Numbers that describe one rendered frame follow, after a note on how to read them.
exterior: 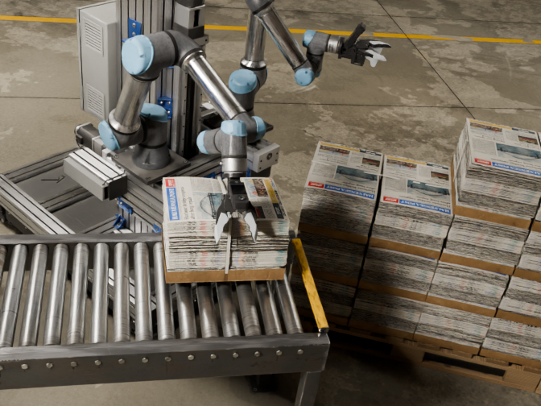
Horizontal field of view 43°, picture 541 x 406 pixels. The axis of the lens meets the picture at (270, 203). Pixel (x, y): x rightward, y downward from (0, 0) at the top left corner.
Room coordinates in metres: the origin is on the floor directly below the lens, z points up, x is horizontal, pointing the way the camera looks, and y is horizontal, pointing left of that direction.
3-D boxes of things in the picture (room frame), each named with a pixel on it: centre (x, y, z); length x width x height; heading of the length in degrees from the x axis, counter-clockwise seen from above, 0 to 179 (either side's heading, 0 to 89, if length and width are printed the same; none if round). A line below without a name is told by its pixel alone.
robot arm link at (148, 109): (2.28, 0.50, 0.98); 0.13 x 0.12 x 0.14; 136
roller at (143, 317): (1.58, 0.36, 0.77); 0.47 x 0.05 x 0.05; 15
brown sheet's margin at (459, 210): (2.35, -0.85, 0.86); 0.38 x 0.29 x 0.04; 174
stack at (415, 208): (2.36, -0.72, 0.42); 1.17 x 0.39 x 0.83; 83
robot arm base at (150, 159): (2.29, 0.49, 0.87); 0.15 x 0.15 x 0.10
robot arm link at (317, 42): (2.76, -0.10, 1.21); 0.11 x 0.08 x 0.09; 78
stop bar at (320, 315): (1.71, -0.16, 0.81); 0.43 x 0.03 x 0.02; 15
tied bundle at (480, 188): (2.35, -0.86, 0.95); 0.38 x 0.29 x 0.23; 174
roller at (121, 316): (1.57, 0.42, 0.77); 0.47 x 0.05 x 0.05; 15
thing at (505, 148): (2.35, -0.86, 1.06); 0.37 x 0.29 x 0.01; 174
